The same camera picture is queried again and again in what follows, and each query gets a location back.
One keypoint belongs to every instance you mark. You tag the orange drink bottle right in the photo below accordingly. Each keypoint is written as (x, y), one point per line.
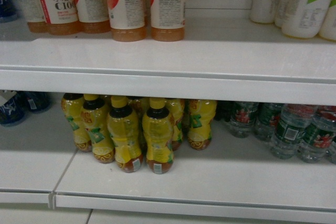
(168, 20)

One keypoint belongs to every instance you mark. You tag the lemon tea bottle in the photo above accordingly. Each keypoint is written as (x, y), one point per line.
(123, 127)
(158, 128)

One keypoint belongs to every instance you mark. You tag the lemon tea bottle front middle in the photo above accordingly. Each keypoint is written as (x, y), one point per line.
(123, 127)

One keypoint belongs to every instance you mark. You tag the white bottle green arrow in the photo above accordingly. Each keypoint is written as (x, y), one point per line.
(304, 18)

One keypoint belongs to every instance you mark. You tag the orange C100 drink bottle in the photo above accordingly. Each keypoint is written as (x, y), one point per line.
(61, 17)

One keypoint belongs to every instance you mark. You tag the lemon tea bottle front right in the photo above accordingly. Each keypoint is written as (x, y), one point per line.
(158, 128)

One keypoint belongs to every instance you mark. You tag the orange drink bottle front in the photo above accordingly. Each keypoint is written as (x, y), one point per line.
(127, 20)

